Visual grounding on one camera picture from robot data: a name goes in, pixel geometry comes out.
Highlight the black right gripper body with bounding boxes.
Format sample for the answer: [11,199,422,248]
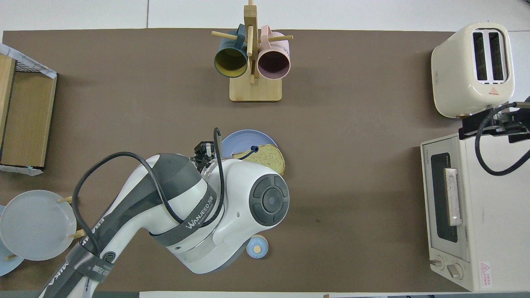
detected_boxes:
[493,108,530,143]

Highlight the toasted bread slice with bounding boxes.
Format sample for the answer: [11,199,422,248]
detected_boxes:
[232,144,286,175]

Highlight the wooden plate rack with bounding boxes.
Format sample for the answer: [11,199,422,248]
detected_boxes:
[5,195,87,260]

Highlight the grey round plate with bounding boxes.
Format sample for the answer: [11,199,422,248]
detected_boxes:
[0,190,77,261]

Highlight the light blue round plate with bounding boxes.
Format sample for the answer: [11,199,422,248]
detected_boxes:
[0,205,25,277]

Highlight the cream toaster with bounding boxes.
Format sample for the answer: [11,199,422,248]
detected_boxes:
[431,22,515,120]

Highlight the wooden mug tree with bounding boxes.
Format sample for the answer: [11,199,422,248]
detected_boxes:
[212,0,294,102]

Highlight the dark teal mug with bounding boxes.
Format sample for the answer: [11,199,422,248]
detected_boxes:
[214,24,249,79]

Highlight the white toaster oven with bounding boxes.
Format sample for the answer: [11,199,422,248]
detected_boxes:
[420,132,530,292]

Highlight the pink mug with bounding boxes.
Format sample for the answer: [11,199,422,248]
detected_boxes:
[257,25,291,80]

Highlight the brown table mat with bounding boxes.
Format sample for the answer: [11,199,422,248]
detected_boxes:
[0,28,511,292]

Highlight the white grid patterned liner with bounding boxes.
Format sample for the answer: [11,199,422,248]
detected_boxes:
[0,43,57,176]

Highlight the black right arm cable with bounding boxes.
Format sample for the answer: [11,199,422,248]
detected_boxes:
[475,101,530,176]

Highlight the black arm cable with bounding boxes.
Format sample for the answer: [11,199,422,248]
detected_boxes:
[74,127,226,257]
[475,101,530,176]

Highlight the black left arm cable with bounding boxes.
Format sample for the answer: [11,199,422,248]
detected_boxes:
[74,127,226,257]

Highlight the black wire basket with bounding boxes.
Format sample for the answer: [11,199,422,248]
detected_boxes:
[14,58,46,75]

